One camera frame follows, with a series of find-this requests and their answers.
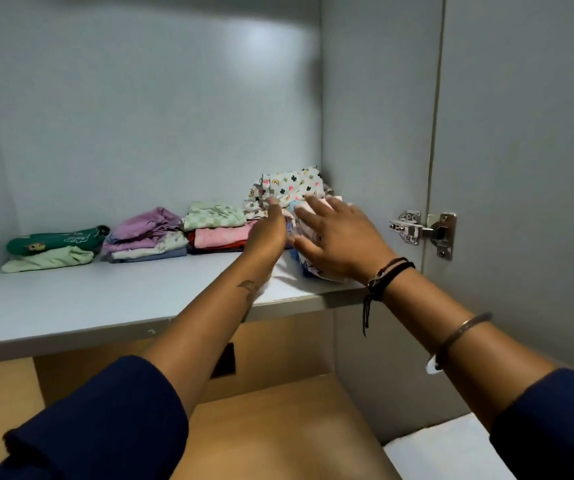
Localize person's right hand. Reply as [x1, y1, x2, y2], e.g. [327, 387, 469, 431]
[289, 195, 399, 285]

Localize person's left hand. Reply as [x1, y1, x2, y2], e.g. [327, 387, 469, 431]
[243, 197, 289, 268]

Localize white pink garment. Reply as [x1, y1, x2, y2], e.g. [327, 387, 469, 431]
[288, 196, 350, 283]

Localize white clover print garment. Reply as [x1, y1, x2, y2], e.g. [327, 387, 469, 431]
[243, 167, 334, 221]

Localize person's left forearm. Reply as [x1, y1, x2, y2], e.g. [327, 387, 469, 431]
[139, 255, 273, 418]

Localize person's right forearm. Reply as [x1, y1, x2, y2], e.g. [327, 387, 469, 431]
[364, 267, 559, 433]

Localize green checkered folded garment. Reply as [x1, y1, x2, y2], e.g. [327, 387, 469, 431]
[183, 202, 247, 232]

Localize red folded garment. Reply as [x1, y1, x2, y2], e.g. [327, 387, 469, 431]
[187, 231, 248, 254]

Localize metal cabinet hinge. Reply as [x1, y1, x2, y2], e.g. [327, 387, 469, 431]
[388, 210, 458, 261]

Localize cream patterned folded garment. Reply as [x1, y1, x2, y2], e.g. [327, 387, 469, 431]
[111, 231, 190, 261]

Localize grey blue folded garment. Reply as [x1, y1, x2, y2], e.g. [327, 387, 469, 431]
[109, 247, 189, 264]

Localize purple folded garment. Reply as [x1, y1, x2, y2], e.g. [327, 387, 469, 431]
[103, 207, 183, 253]

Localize metal bangle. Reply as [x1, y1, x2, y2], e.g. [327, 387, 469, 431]
[433, 312, 494, 371]

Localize grey cabinet door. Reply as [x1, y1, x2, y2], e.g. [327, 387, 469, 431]
[423, 0, 574, 380]

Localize grey cabinet shelf board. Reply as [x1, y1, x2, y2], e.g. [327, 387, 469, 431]
[0, 249, 369, 368]

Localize dark green folded garment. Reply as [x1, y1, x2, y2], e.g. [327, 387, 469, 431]
[6, 225, 111, 257]

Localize light green folded garment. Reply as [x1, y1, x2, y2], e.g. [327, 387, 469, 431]
[1, 246, 95, 274]

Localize navy blue sleeve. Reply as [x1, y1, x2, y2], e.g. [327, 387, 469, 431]
[489, 367, 574, 480]
[0, 355, 190, 480]

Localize black thread bracelet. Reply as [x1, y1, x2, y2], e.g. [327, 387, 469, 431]
[362, 257, 416, 338]

